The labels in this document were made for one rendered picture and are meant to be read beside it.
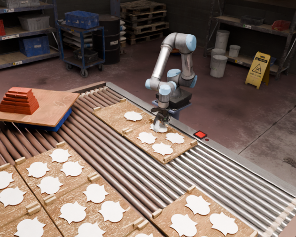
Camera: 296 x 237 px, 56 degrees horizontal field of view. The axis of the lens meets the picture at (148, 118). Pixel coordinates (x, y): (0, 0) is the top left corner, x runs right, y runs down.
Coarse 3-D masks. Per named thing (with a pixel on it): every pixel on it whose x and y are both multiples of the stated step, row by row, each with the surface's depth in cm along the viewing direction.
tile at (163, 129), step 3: (150, 126) 214; (162, 126) 213; (165, 126) 213; (150, 129) 210; (156, 129) 209; (159, 129) 209; (162, 129) 209; (165, 129) 210; (156, 132) 206; (159, 132) 207; (162, 132) 206; (165, 132) 207
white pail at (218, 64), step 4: (212, 56) 543; (216, 56) 554; (220, 56) 553; (224, 56) 549; (212, 60) 542; (216, 60) 534; (220, 60) 530; (224, 60) 531; (212, 64) 545; (216, 64) 537; (220, 64) 535; (224, 64) 538; (212, 68) 547; (216, 68) 542; (220, 68) 539; (224, 68) 544; (212, 72) 550; (216, 72) 545; (220, 72) 544; (212, 76) 553; (216, 76) 549; (220, 76) 549
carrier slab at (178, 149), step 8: (144, 128) 212; (168, 128) 213; (128, 136) 202; (136, 136) 202; (160, 136) 204; (184, 136) 205; (136, 144) 195; (144, 144) 194; (152, 144) 195; (168, 144) 196; (176, 144) 196; (184, 144) 197; (152, 152) 187; (176, 152) 188; (160, 160) 180; (168, 160) 181
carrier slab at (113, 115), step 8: (120, 104) 242; (128, 104) 243; (96, 112) 229; (104, 112) 229; (112, 112) 230; (120, 112) 230; (136, 112) 232; (144, 112) 232; (104, 120) 219; (112, 120) 219; (120, 120) 220; (128, 120) 220; (136, 120) 221; (144, 120) 221; (112, 128) 212; (120, 128) 210; (136, 128) 212
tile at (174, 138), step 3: (168, 135) 204; (171, 135) 204; (174, 135) 204; (177, 135) 204; (168, 138) 201; (171, 138) 201; (174, 138) 201; (177, 138) 201; (180, 138) 201; (183, 138) 203; (171, 141) 198; (174, 141) 198; (177, 141) 198; (180, 141) 198; (183, 141) 198
